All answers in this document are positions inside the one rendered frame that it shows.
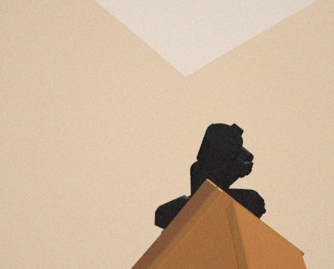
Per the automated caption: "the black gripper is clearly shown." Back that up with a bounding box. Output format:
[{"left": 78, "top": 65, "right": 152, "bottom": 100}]
[{"left": 154, "top": 183, "right": 202, "bottom": 229}]

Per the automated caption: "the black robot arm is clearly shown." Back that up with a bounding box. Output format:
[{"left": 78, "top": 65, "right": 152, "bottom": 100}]
[{"left": 190, "top": 123, "right": 266, "bottom": 218}]

